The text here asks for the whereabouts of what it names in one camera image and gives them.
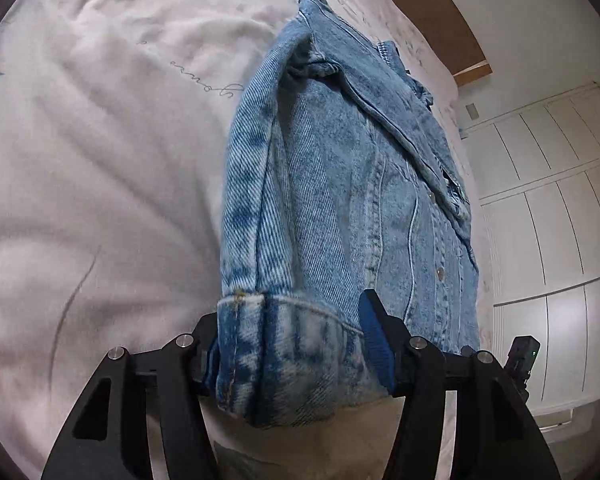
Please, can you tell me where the floral cream bed blanket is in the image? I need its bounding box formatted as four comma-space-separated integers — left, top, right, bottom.
0, 0, 496, 480

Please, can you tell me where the blue denim jacket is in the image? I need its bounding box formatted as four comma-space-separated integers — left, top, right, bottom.
215, 0, 481, 428

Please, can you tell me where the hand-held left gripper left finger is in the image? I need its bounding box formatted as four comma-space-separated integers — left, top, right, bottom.
42, 312, 226, 480

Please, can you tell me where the wooden headboard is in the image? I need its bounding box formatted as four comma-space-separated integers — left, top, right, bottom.
375, 0, 493, 88

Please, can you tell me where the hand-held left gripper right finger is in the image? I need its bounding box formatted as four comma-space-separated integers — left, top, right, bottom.
358, 289, 561, 480

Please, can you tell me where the white panelled wardrobe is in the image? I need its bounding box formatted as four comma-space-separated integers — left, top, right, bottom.
462, 82, 600, 411

